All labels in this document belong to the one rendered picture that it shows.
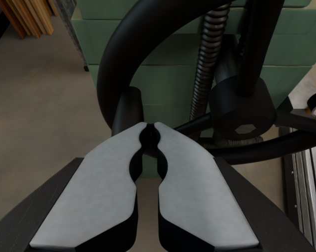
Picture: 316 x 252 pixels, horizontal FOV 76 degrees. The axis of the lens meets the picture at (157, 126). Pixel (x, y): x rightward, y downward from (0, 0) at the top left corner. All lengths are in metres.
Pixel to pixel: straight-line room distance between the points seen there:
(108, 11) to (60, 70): 1.24
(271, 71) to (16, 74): 1.52
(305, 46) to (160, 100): 0.29
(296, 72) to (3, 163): 1.26
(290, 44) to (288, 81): 0.10
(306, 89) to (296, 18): 0.34
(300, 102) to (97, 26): 0.45
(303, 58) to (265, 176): 0.78
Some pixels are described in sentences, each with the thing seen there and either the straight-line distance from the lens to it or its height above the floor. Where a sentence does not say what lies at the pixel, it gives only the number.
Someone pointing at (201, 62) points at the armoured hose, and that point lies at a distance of 0.25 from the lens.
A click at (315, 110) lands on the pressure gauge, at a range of 0.52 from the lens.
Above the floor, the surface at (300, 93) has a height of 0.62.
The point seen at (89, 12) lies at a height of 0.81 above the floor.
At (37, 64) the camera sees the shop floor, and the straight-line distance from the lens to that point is 1.68.
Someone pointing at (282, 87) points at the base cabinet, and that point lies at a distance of 0.53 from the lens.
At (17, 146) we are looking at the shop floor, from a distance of 1.31.
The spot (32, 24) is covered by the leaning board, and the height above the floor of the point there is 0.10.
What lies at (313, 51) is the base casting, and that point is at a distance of 0.47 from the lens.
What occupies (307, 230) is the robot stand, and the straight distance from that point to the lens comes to 0.96.
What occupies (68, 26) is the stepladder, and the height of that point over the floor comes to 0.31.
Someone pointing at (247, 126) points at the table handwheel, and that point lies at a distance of 0.21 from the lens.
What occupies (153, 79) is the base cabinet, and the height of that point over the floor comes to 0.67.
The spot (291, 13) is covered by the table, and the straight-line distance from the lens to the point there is 0.27.
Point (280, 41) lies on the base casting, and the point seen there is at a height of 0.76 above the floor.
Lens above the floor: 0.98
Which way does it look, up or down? 59 degrees down
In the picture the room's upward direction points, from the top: 1 degrees clockwise
